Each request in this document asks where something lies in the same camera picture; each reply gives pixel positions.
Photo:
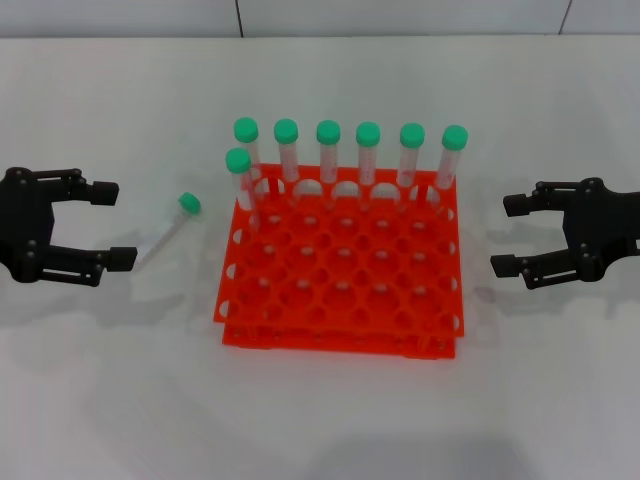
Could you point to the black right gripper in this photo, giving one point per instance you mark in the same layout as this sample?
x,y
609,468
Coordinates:
x,y
600,230

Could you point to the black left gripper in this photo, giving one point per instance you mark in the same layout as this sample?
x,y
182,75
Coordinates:
x,y
25,220

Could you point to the clear test tube green cap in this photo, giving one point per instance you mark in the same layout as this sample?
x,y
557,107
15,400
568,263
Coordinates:
x,y
162,235
246,129
328,132
368,134
412,135
455,137
238,161
286,131

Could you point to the orange test tube rack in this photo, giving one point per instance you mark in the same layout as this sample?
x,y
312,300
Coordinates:
x,y
345,280

